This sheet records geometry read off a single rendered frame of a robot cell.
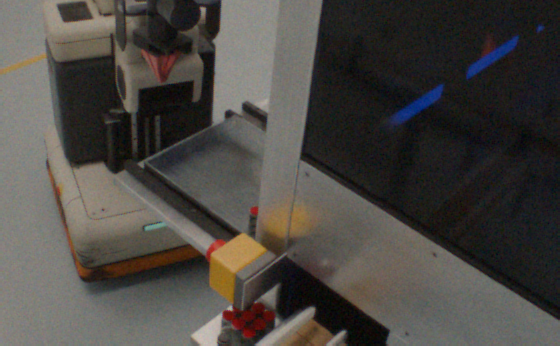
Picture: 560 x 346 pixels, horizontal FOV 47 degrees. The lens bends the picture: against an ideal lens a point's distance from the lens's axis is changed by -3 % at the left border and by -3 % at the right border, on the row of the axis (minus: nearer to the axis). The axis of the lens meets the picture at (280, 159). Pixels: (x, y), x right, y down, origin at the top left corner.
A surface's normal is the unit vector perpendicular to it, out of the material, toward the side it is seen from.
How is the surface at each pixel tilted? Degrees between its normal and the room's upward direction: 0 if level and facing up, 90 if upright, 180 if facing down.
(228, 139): 0
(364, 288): 90
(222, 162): 0
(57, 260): 0
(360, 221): 90
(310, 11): 90
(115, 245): 90
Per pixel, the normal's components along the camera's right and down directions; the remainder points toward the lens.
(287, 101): -0.67, 0.40
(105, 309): 0.10, -0.79
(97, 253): 0.42, 0.58
